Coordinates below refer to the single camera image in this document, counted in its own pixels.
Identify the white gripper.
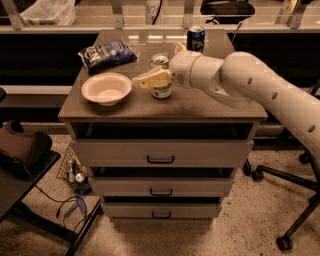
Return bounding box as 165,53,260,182
132,42,202,89

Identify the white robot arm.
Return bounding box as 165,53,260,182
132,46,320,160

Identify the blue pepsi can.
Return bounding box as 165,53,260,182
187,25,205,52

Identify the white paper bowl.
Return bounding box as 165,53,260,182
81,72,132,106

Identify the blue chip bag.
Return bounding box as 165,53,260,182
78,40,137,73

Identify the black device on shelf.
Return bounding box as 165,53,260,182
200,0,255,24

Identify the grey drawer cabinet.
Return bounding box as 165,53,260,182
58,29,269,224

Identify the white plastic bag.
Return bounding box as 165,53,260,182
20,0,76,25

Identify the black office chair base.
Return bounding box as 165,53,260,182
242,79,320,252

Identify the black side table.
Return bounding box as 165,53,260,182
0,151,101,256

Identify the top drawer black handle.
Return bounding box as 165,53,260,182
146,155,175,164

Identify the drawer black handle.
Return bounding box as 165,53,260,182
149,188,173,197
146,155,175,164
151,211,171,219

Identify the middle drawer black handle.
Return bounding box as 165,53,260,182
149,188,173,197

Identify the wire basket with items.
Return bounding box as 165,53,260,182
57,145,92,195

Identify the bottom drawer black handle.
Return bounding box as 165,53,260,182
151,211,171,219

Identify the black cable on floor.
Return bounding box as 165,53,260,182
33,182,88,225

